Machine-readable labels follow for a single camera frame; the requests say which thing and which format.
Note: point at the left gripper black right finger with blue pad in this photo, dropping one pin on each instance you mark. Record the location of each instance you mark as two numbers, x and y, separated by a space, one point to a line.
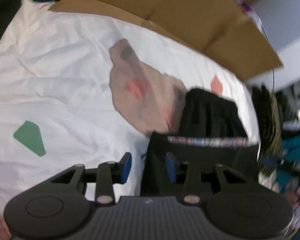
234 203

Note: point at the white cartoon print bedsheet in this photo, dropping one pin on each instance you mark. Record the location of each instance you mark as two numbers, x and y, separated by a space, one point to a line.
56 106

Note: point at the black knit garment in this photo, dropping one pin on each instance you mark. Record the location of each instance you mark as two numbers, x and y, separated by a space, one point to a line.
205 116

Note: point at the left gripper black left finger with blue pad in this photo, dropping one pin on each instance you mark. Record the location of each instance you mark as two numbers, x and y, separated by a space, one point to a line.
63 204

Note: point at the brown cardboard box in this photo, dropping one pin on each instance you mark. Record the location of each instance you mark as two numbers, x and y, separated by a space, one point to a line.
219 29

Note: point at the teal patterned garment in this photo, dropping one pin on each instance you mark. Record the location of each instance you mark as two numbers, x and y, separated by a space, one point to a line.
291 158

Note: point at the leopard print garment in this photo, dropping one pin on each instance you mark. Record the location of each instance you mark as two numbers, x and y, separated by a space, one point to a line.
269 125

